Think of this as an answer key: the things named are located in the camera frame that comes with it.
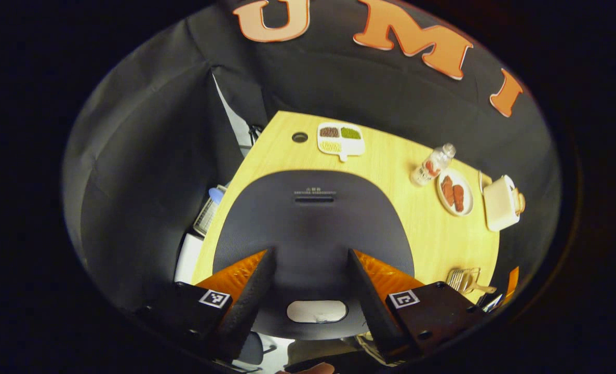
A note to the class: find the white box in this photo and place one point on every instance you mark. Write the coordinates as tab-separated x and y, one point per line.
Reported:
188	259

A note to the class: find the white gridded object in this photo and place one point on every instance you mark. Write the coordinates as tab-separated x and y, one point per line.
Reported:
206	215

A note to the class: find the toast bread slice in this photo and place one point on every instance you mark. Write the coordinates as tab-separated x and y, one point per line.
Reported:
520	201

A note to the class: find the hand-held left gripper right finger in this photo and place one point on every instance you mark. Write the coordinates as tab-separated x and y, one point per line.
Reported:
375	317

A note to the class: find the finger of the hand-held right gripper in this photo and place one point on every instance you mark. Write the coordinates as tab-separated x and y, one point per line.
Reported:
511	285

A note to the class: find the clear drink bottle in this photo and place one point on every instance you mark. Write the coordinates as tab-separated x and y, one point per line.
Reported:
431	167

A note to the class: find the white round plate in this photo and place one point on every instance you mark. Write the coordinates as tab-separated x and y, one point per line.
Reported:
468	195

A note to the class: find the red meat piece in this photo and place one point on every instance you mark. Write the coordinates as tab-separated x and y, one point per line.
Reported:
458	198
447	190

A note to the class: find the black rice cooker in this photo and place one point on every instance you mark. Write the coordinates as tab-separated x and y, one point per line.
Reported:
313	228

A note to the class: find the white divided grain dish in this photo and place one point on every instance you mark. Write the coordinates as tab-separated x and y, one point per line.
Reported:
339	143

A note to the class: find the black round desk grommet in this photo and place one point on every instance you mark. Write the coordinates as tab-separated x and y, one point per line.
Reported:
299	137

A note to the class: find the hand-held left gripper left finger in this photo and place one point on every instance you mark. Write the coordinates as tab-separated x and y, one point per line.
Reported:
248	311

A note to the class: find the white toaster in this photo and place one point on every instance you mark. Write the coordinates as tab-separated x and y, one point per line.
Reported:
500	203

